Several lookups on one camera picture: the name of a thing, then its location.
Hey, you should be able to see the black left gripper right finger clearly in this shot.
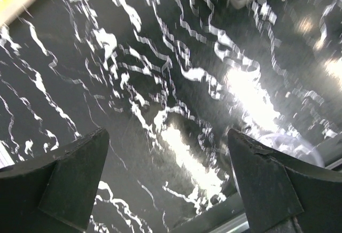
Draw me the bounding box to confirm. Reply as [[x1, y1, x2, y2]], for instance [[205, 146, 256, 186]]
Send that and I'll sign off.
[[227, 129, 341, 232]]

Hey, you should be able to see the clear drinking glass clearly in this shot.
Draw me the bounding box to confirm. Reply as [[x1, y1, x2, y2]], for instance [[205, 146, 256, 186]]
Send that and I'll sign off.
[[260, 134, 324, 168]]

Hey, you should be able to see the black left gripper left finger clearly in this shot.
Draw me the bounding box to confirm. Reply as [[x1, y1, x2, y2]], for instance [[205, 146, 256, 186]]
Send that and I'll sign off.
[[1, 128, 110, 232]]

